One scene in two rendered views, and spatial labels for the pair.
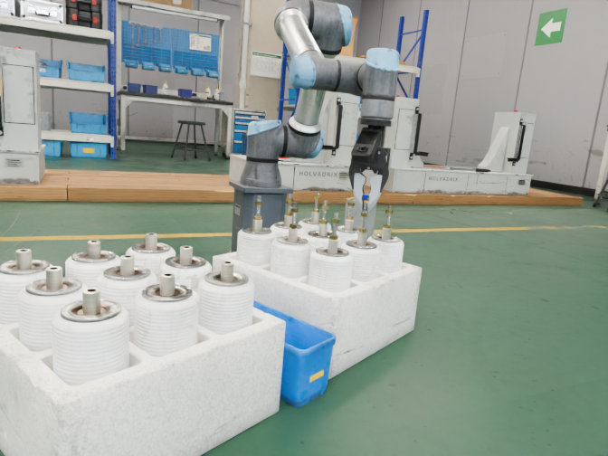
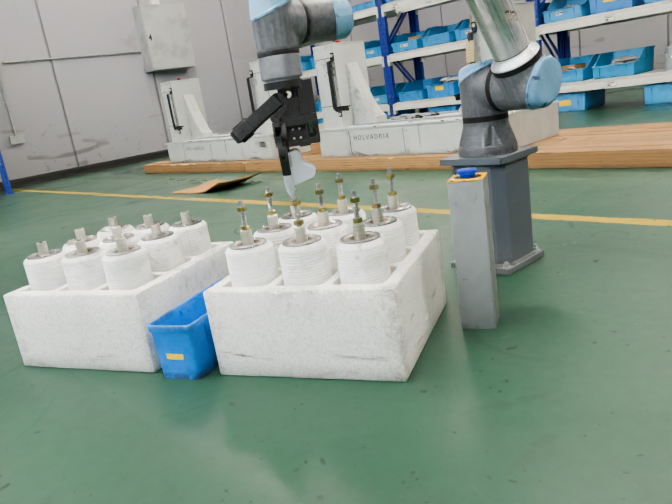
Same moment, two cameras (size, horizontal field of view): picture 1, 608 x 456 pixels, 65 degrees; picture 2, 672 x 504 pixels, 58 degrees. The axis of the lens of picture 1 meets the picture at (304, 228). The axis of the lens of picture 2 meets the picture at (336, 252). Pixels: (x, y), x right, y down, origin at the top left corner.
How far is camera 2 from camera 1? 1.52 m
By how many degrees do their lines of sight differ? 72
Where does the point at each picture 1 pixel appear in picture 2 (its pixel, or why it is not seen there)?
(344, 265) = (232, 259)
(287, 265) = not seen: hidden behind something
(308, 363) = (157, 339)
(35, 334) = not seen: hidden behind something
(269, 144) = (470, 97)
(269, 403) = (140, 359)
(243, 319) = (115, 284)
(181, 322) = (68, 272)
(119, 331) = (36, 268)
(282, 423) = (138, 379)
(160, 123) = not seen: outside the picture
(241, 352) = (99, 306)
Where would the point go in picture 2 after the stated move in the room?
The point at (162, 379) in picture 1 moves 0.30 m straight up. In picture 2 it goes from (48, 303) to (9, 169)
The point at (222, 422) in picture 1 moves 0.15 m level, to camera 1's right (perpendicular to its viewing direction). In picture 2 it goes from (100, 354) to (96, 381)
